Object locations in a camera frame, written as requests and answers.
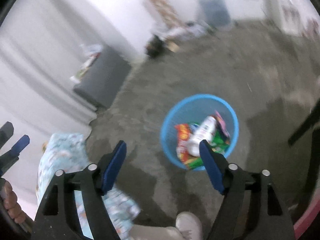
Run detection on green potato chip bag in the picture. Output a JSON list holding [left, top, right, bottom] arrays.
[[189, 122, 230, 154]]

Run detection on white strawberry milk bottle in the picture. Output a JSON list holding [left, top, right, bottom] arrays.
[[186, 115, 217, 157]]

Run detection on pink purple candy bag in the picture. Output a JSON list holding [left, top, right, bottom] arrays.
[[215, 111, 230, 138]]

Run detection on orange cracker snack bag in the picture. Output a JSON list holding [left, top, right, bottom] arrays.
[[175, 124, 203, 170]]

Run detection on blue trash basket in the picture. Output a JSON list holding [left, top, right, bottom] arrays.
[[159, 94, 239, 170]]

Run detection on person left hand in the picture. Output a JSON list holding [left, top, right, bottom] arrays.
[[3, 180, 26, 224]]

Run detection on white shoe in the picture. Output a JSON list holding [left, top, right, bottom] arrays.
[[175, 212, 203, 240]]

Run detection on dark grey cabinet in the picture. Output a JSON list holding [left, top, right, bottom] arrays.
[[73, 47, 131, 109]]

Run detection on grey curtain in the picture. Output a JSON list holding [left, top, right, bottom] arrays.
[[1, 0, 100, 134]]

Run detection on patterned rolled mat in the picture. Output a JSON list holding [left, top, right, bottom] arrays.
[[149, 0, 184, 29]]

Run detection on blue water jug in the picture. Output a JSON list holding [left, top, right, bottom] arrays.
[[197, 0, 232, 30]]

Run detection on white water dispenser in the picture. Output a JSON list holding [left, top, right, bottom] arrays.
[[264, 0, 319, 38]]

